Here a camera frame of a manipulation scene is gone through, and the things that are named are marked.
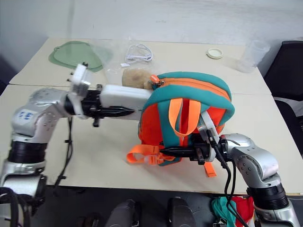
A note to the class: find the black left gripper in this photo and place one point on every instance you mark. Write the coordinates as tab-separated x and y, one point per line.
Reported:
91	104

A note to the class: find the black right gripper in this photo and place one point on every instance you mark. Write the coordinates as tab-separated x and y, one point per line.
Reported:
201	150

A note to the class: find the white box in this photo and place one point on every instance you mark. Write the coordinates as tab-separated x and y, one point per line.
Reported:
125	99

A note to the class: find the orange and teal backpack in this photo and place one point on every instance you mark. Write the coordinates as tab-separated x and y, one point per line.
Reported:
189	106

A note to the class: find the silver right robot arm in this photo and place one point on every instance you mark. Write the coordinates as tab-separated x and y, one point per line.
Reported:
258	163

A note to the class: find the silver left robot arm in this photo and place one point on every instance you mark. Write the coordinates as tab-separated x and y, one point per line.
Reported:
39	111

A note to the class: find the beige plush lump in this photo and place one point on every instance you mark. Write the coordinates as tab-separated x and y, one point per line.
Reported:
135	78

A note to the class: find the clear plastic bag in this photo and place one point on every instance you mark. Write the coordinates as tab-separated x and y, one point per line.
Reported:
111	59

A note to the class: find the dark rounded shape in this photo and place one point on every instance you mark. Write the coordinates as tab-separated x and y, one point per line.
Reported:
181	212
123	214

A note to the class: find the green translucent lid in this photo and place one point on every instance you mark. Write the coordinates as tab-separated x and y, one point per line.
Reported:
75	54

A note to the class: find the red and green cloth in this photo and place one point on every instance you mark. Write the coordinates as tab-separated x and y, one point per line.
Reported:
241	210

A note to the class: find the cream round jar lid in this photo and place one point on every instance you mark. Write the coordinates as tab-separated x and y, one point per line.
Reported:
214	53

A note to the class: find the clear plastic cup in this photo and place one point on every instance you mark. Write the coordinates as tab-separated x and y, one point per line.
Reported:
252	56

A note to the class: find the black chair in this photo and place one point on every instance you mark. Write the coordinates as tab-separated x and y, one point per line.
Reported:
288	71

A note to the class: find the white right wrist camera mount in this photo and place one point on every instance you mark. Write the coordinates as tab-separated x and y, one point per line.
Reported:
209	125

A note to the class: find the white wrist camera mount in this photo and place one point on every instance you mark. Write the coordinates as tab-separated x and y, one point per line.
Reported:
80	79
209	125

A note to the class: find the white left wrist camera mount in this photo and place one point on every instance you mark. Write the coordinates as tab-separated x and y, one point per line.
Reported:
80	79

